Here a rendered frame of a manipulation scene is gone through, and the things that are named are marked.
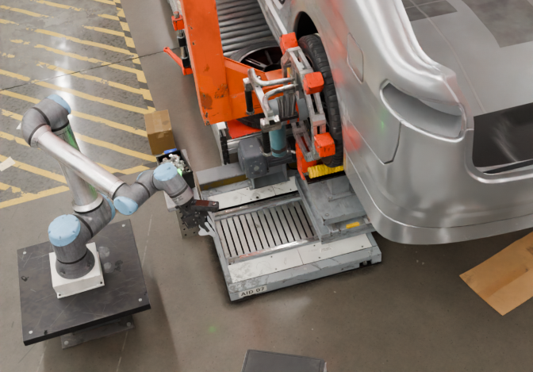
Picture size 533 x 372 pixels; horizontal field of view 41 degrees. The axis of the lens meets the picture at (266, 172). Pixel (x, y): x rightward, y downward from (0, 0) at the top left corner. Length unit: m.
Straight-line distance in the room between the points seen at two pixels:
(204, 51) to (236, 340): 1.47
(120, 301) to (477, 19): 2.24
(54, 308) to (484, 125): 2.18
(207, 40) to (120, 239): 1.12
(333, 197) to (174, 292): 1.00
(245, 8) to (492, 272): 2.79
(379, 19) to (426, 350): 1.71
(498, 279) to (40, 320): 2.29
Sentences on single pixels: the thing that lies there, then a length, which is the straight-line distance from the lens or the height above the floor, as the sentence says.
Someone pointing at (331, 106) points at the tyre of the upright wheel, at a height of 1.03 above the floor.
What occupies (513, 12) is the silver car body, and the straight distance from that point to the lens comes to 3.93.
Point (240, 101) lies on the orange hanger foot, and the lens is 3.98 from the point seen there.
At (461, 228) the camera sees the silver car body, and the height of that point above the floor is 0.89.
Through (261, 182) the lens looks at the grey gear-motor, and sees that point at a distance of 4.26.
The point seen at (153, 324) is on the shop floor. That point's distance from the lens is 3.81.
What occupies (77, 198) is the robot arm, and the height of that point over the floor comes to 0.72.
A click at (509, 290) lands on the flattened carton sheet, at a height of 0.01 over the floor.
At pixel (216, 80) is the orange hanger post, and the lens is 3.87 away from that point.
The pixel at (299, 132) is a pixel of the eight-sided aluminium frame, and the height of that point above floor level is 0.62.
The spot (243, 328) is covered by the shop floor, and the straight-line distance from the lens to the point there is 3.71.
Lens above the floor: 3.02
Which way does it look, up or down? 43 degrees down
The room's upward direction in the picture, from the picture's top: 6 degrees counter-clockwise
